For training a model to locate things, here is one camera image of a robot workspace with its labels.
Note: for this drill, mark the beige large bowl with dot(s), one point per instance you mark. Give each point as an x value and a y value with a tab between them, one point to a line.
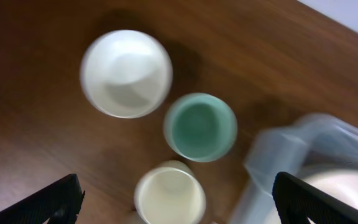
341	184

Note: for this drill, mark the mint green cup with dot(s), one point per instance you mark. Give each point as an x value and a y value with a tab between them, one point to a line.
200	127

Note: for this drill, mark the cream white cup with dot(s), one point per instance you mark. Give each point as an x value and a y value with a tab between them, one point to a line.
170	194

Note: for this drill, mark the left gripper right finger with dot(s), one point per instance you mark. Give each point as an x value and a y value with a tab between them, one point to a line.
300	203

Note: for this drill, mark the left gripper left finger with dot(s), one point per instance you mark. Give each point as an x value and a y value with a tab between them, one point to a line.
59	202

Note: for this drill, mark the clear plastic storage container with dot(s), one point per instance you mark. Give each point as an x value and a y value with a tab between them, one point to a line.
315	142

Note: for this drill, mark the white small bowl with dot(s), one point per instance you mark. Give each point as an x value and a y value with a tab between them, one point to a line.
126	74

